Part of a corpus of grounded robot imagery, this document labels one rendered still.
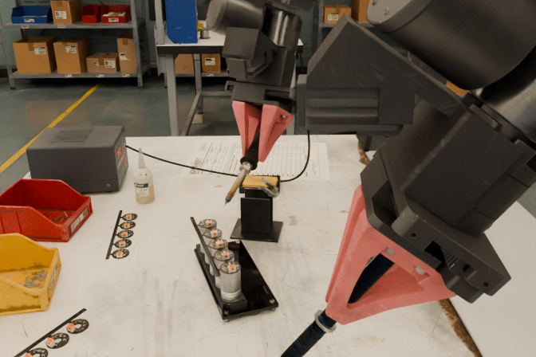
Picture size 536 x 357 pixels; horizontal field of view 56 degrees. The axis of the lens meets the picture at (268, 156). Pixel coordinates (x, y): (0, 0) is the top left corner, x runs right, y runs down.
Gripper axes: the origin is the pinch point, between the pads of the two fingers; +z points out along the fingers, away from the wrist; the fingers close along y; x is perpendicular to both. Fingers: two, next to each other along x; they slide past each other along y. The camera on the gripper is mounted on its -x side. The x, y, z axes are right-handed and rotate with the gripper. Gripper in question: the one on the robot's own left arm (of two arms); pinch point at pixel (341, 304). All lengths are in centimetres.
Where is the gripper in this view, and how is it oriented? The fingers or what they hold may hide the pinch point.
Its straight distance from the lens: 33.6
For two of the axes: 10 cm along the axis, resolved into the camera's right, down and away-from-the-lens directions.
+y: -1.0, 3.6, -9.3
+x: 8.2, 5.5, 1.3
